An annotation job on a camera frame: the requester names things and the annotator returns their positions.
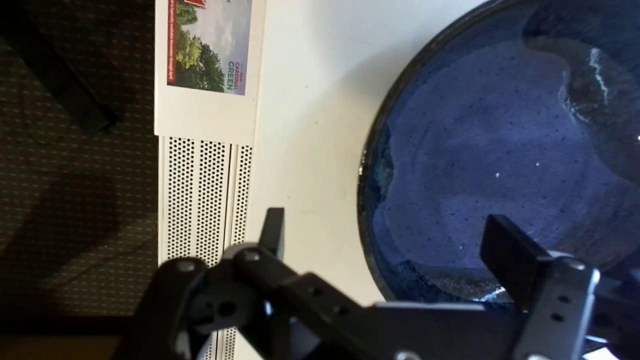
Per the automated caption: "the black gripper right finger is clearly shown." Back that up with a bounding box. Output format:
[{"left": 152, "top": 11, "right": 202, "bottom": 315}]
[{"left": 479, "top": 215, "right": 602, "bottom": 360}]

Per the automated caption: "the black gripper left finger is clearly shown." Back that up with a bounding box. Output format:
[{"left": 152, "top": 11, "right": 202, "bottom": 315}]
[{"left": 110, "top": 207, "right": 377, "bottom": 360}]

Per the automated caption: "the dark blue ceramic bowl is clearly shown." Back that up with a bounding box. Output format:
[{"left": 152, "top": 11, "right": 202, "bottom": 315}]
[{"left": 357, "top": 0, "right": 640, "bottom": 310}]

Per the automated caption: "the white card with picture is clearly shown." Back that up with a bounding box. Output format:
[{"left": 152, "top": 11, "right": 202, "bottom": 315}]
[{"left": 152, "top": 0, "right": 268, "bottom": 140}]

